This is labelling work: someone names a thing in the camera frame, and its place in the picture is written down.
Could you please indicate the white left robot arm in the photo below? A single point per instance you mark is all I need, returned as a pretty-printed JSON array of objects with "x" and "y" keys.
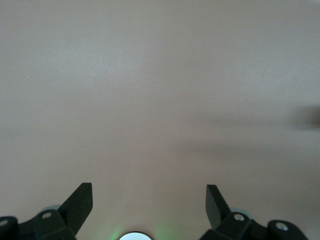
[{"x": 136, "y": 237}]

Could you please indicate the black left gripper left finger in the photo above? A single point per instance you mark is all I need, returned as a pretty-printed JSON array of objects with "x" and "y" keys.
[{"x": 75, "y": 210}]

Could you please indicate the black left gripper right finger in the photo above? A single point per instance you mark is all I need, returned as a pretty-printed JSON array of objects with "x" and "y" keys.
[{"x": 216, "y": 210}]

